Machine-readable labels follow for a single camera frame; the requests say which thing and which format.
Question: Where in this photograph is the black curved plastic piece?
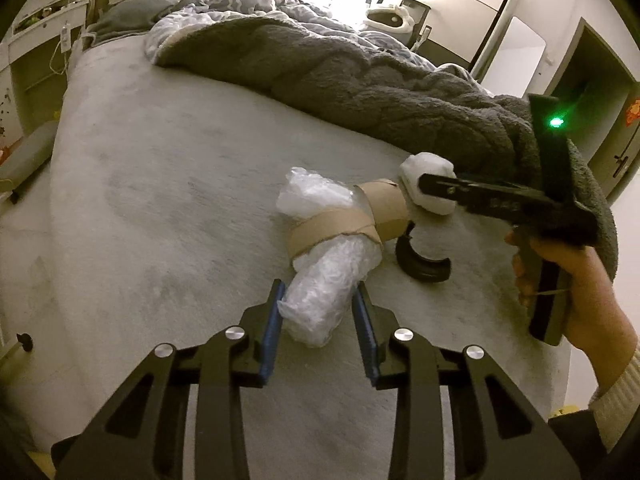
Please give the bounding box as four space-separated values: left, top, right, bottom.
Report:
395 221 452 283

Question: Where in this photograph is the white cat bed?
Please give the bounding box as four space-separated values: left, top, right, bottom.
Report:
364 2 416 31

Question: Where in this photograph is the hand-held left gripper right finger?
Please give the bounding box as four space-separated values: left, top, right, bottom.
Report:
351 282 583 480

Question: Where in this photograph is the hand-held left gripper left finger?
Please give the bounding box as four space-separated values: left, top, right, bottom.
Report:
50 279 287 480

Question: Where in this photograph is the white tissue ball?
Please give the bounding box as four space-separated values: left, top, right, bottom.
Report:
398 152 458 216

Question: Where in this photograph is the bubble wrap bundle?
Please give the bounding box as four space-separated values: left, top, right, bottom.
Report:
276 166 385 348

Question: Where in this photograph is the white dressing table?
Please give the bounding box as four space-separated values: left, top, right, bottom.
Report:
0 0 91 141

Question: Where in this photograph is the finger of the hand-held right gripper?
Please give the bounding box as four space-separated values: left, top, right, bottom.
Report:
418 172 470 202

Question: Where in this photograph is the person's right hand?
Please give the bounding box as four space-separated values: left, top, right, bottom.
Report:
504 229 638 353

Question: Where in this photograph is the grey bed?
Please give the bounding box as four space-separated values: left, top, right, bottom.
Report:
0 35 573 456

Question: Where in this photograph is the grey-green pillow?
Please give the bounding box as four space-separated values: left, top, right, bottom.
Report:
89 0 193 46

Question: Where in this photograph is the dark grey fleece blanket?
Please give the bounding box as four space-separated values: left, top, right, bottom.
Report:
156 12 619 281

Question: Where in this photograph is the white panel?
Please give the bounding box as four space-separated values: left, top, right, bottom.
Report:
482 15 548 99

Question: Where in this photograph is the patterned grey duvet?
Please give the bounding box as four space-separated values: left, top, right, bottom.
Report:
145 0 493 96

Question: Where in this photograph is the dark green door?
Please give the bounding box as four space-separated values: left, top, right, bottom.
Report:
545 16 640 199

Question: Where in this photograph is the white wardrobe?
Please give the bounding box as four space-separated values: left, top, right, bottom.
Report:
400 0 522 78

